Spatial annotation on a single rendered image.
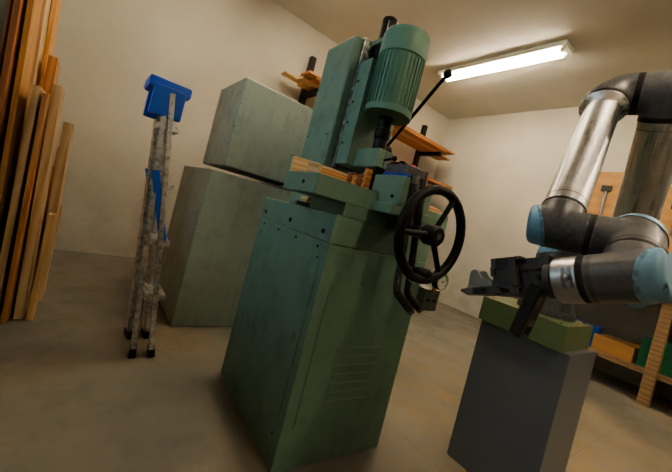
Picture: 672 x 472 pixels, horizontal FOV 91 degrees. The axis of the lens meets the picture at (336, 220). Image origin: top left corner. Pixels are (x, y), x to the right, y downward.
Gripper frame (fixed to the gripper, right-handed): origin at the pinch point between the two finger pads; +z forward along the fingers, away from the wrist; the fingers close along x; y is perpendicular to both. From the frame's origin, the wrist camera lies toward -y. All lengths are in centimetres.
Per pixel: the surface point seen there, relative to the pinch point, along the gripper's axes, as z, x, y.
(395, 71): 19, 5, 76
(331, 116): 50, 10, 71
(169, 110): 88, 63, 69
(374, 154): 32, 2, 49
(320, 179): 24.6, 29.2, 29.4
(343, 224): 28.3, 17.6, 19.4
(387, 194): 20.1, 7.4, 29.6
